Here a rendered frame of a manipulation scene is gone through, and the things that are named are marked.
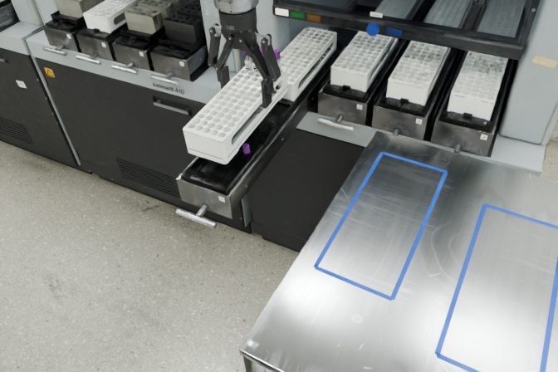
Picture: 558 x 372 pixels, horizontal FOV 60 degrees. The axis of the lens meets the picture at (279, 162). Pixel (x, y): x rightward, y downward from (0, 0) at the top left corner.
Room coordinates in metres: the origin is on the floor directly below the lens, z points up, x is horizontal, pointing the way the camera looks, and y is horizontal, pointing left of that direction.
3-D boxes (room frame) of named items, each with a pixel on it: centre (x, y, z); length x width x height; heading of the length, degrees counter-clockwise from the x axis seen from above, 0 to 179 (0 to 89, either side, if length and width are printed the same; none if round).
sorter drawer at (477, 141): (1.16, -0.59, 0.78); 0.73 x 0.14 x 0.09; 151
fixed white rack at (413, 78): (1.12, -0.40, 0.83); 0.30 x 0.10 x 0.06; 151
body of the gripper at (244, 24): (0.93, 0.06, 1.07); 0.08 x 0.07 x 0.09; 61
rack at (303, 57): (1.17, -0.08, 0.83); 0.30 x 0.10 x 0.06; 151
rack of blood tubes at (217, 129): (0.90, 0.08, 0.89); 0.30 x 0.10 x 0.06; 151
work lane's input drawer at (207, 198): (1.01, 0.01, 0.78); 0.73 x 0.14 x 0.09; 151
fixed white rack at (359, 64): (1.19, -0.26, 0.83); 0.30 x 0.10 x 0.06; 151
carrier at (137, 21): (1.45, 0.40, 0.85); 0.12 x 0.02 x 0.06; 62
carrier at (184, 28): (1.38, 0.27, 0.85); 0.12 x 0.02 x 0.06; 61
